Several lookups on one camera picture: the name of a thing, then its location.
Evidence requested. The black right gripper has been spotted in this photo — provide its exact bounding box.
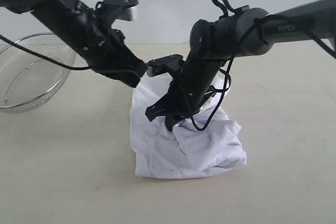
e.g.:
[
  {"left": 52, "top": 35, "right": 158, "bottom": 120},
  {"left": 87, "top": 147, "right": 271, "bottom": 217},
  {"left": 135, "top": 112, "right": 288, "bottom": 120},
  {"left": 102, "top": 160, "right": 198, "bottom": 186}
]
[{"left": 145, "top": 78, "right": 214, "bottom": 132}]

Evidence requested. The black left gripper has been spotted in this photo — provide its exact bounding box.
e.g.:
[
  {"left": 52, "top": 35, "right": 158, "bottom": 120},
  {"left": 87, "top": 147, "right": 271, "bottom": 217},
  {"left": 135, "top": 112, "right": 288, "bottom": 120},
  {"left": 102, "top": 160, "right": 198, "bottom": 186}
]
[{"left": 32, "top": 1, "right": 148, "bottom": 88}]

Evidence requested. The white t-shirt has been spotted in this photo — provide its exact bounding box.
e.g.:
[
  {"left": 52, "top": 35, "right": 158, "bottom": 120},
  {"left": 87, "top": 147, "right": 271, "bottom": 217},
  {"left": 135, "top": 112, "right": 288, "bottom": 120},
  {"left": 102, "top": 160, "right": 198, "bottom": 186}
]
[{"left": 130, "top": 75, "right": 247, "bottom": 179}]

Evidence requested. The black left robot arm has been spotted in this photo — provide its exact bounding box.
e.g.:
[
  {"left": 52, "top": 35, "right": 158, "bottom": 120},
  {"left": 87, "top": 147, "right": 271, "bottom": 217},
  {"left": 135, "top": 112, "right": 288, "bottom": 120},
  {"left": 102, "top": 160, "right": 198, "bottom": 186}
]
[{"left": 1, "top": 0, "right": 148, "bottom": 88}]

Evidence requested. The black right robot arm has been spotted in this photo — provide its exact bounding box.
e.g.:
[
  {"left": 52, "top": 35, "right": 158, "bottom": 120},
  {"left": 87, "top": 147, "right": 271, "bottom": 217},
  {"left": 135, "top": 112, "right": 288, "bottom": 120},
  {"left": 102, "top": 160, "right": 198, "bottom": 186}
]
[{"left": 145, "top": 0, "right": 335, "bottom": 130}]

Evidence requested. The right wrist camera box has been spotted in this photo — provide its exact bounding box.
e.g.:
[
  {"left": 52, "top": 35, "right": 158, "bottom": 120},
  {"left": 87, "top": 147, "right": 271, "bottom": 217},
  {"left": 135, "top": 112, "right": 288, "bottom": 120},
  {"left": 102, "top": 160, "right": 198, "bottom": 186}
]
[{"left": 146, "top": 54, "right": 184, "bottom": 77}]

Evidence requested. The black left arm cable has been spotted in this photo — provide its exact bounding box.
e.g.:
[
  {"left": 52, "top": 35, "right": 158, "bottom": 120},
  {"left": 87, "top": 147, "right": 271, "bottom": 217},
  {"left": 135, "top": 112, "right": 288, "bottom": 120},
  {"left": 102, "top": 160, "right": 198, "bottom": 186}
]
[{"left": 0, "top": 3, "right": 137, "bottom": 78}]

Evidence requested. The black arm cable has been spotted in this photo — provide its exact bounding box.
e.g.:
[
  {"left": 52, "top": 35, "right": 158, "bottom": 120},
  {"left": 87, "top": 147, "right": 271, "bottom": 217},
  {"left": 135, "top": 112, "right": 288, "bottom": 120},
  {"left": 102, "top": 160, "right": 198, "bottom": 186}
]
[
  {"left": 0, "top": 3, "right": 137, "bottom": 78},
  {"left": 183, "top": 0, "right": 336, "bottom": 132}
]

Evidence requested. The metal wire mesh basket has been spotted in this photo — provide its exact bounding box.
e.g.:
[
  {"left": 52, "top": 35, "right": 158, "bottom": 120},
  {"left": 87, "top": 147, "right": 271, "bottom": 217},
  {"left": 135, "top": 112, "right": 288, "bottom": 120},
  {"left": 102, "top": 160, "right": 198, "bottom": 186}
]
[{"left": 1, "top": 32, "right": 77, "bottom": 113}]

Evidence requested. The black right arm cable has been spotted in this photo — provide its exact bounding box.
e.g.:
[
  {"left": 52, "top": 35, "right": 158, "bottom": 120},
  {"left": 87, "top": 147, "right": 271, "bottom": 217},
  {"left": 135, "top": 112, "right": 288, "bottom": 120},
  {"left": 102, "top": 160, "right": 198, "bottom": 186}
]
[{"left": 183, "top": 0, "right": 336, "bottom": 132}]

